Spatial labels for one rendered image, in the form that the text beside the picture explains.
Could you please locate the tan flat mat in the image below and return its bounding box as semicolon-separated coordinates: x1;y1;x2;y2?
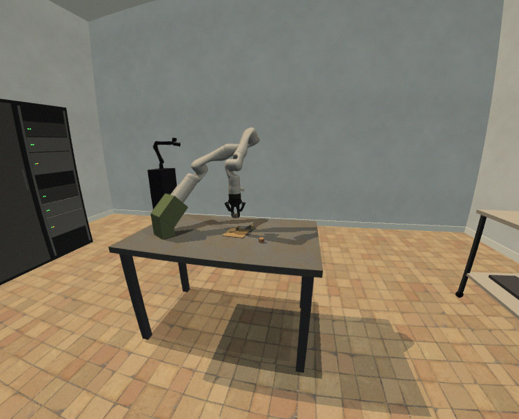
223;228;250;238

